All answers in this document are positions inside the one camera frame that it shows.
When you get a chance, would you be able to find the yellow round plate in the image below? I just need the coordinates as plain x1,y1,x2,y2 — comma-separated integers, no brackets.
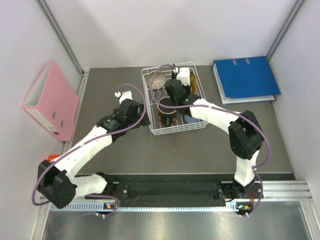
189,71,197,95

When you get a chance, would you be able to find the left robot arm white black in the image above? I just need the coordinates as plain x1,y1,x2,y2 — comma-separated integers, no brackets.
35,99,149,209

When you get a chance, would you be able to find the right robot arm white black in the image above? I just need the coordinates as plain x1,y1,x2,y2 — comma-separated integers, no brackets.
164,79,264,198

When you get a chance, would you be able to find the beige patterned bowl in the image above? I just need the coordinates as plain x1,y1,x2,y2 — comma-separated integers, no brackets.
146,71,167,90

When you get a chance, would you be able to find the black orange patterned mug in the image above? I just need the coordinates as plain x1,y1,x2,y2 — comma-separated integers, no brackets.
157,96,178,127

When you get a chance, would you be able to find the light blue plastic cup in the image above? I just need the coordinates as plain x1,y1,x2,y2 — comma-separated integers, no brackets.
184,115,198,124

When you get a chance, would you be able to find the red box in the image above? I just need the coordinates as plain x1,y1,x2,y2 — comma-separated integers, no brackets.
47,154,60,162

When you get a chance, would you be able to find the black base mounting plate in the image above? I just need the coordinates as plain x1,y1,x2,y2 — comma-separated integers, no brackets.
84,172,263,201

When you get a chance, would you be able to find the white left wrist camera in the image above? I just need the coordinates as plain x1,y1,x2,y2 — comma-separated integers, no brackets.
114,90,133,104

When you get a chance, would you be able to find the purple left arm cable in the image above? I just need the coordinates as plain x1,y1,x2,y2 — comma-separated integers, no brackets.
31,83,147,221

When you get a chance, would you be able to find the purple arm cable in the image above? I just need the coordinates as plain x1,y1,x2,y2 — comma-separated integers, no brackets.
149,63,273,217
31,83,147,221

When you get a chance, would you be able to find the white wire dish rack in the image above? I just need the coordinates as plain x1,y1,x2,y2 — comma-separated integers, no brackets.
141,62,208,136

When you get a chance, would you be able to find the blue ring binder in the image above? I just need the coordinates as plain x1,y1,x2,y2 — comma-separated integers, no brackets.
212,56,281,105

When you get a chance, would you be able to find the pink ring binder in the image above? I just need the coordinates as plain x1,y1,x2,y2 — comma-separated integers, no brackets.
21,60,80,142

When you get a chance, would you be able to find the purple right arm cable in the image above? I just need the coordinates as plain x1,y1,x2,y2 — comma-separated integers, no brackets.
149,63,273,217

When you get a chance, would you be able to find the grey slotted cable duct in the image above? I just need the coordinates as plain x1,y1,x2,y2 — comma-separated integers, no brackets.
50,201,239,213

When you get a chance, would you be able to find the aluminium frame rail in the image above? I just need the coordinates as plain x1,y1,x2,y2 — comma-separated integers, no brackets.
259,181,313,201

